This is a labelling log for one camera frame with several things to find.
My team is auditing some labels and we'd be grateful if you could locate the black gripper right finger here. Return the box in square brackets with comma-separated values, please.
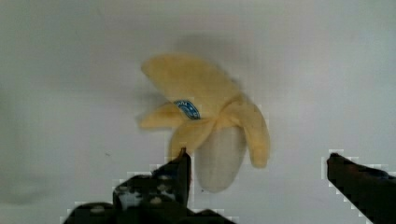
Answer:
[326, 153, 396, 224]

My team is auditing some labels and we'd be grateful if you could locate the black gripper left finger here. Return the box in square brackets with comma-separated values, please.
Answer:
[62, 149, 236, 224]

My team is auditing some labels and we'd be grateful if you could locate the peeled yellow banana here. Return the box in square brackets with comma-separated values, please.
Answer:
[140, 53, 270, 192]

